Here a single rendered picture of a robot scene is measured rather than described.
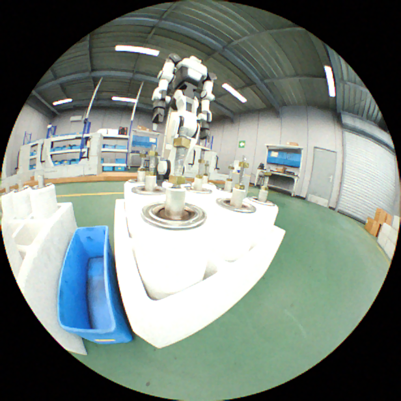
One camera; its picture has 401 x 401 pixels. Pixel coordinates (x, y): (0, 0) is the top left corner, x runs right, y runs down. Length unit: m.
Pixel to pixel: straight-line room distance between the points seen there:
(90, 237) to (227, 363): 0.47
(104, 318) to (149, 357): 0.13
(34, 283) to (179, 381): 0.28
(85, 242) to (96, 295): 0.17
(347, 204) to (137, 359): 5.41
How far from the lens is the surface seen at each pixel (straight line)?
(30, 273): 0.26
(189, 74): 1.21
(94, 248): 0.45
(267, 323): 0.37
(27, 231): 0.44
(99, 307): 0.36
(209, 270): 0.20
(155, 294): 0.17
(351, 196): 5.36
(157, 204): 0.15
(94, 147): 2.32
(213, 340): 0.31
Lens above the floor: 0.30
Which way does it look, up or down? 15 degrees down
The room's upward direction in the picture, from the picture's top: 8 degrees clockwise
